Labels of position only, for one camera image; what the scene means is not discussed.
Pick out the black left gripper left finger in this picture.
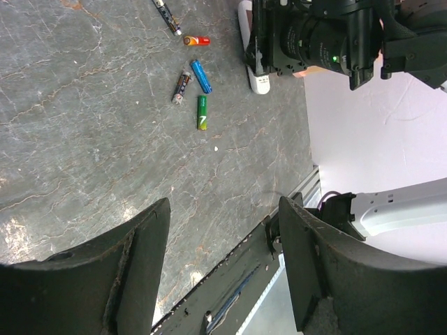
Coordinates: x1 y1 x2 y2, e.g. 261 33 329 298
1 198 170 334

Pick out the white slotted cable duct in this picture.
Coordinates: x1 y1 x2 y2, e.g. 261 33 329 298
235 254 285 335

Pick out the white remote control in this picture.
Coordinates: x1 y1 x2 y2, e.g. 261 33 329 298
237 1 270 95

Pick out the green battery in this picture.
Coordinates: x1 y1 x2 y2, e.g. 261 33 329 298
197 96 207 131

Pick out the black battery lower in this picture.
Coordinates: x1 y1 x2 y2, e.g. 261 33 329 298
172 70 193 105

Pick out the red yellow battery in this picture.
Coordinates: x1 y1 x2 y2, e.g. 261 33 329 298
183 36 210 46

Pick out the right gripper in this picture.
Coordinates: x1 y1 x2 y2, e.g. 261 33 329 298
244 1 307 77

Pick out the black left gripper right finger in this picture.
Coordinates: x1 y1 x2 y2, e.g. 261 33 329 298
279 197 446 334

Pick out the black battery upper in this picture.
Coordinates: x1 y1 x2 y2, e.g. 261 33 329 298
152 0 182 36

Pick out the light blue battery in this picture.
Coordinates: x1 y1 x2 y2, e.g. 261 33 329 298
191 59 212 94

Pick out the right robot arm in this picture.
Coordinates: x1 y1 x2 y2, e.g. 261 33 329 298
238 1 446 240

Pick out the black battery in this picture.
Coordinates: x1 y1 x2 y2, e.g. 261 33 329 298
152 0 182 36
172 70 193 105

